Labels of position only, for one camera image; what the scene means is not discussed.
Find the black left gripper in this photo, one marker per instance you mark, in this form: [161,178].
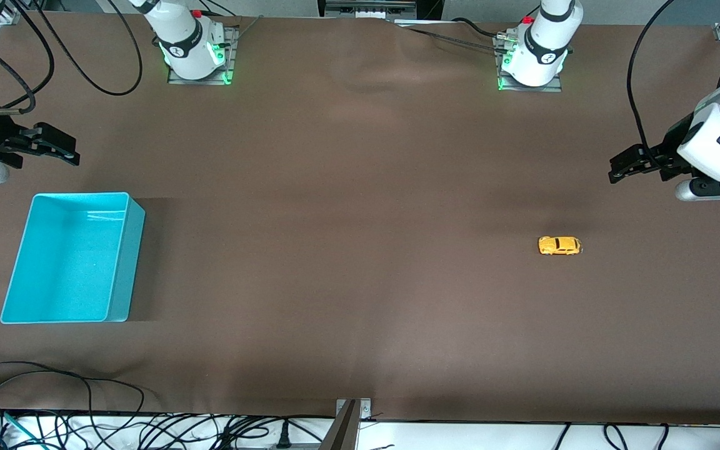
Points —
[667,152]

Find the yellow toy beetle car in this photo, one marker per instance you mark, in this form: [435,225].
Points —
[560,246]

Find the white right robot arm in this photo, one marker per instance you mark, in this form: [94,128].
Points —
[185,44]

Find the turquoise plastic bin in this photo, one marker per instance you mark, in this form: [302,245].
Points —
[66,262]

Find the brown table cloth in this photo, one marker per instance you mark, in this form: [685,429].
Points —
[360,250]

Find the dark equipment rack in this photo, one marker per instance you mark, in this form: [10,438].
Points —
[366,9]

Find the metal clamp plate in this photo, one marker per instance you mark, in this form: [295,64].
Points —
[365,409]

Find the black power plug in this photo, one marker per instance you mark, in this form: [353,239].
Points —
[284,434]

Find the grey power strip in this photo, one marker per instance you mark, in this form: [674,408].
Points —
[304,447]

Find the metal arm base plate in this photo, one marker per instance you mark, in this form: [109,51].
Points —
[532,89]
[232,56]

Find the grey metal post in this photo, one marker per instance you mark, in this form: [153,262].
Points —
[342,431]

